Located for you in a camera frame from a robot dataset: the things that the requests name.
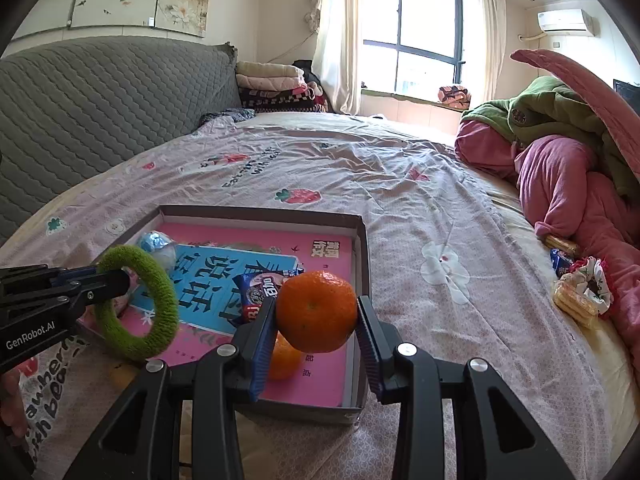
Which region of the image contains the pink cardboard box lid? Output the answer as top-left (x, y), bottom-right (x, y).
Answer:
top-left (75, 204), bottom-right (372, 427)

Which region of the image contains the blue grey knitted cloth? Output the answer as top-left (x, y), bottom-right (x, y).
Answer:
top-left (200, 107), bottom-right (258, 128)

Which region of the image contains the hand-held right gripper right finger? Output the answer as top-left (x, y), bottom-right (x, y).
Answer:
top-left (356, 295), bottom-right (576, 480)

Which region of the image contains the green fleece garment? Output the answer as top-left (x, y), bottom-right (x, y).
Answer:
top-left (461, 76), bottom-right (640, 201)

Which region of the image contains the green fuzzy scrunchie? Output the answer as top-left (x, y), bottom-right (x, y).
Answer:
top-left (94, 245), bottom-right (180, 362)

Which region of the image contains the black framed window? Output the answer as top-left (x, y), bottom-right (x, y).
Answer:
top-left (361, 0), bottom-right (466, 97)

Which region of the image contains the small blue snack packet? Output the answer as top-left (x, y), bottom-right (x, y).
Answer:
top-left (550, 249), bottom-right (576, 278)

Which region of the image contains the cream folded blanket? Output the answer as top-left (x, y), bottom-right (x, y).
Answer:
top-left (236, 61), bottom-right (306, 81)

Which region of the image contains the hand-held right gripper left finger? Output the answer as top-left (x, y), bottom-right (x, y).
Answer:
top-left (62, 297), bottom-right (278, 480)

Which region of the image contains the pink quilted cover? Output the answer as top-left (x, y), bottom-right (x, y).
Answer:
top-left (510, 49), bottom-right (640, 181)

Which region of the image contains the blue cookie packet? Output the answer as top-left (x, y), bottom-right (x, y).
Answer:
top-left (232, 267), bottom-right (303, 324)

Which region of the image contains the blue and white lollipop toy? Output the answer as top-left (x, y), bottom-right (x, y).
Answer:
top-left (137, 230), bottom-right (177, 273)

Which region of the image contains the white air conditioner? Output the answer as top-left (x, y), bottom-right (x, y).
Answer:
top-left (537, 8), bottom-right (596, 37)

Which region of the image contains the dark checkered folded blanket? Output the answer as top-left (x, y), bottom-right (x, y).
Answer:
top-left (239, 87), bottom-right (326, 113)

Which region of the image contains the orange mandarin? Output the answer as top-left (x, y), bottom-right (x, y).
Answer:
top-left (276, 270), bottom-right (358, 354)
top-left (267, 332), bottom-right (303, 381)

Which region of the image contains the black screen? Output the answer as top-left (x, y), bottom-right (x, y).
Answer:
top-left (614, 80), bottom-right (640, 112)

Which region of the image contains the pink folded blanket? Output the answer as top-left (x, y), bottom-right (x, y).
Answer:
top-left (236, 74), bottom-right (307, 93)

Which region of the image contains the person's left hand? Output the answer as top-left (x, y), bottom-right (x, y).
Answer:
top-left (0, 372), bottom-right (29, 442)

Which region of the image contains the black garment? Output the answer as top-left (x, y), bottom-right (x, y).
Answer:
top-left (292, 59), bottom-right (324, 86)

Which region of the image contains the grey quilted headboard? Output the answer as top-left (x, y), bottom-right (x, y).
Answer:
top-left (0, 36), bottom-right (243, 248)

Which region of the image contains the patterned folded blanket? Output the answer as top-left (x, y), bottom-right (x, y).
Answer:
top-left (438, 85), bottom-right (471, 109)

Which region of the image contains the white window seat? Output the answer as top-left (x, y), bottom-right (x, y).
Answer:
top-left (359, 90), bottom-right (463, 136)

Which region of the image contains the cream curtain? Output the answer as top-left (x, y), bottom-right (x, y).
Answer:
top-left (312, 0), bottom-right (368, 116)
top-left (470, 0), bottom-right (509, 111)

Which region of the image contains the pink and blue book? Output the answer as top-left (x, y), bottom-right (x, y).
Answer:
top-left (90, 223), bottom-right (357, 408)

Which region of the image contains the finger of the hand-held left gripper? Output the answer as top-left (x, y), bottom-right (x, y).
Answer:
top-left (0, 270), bottom-right (132, 311)
top-left (0, 265), bottom-right (101, 287)

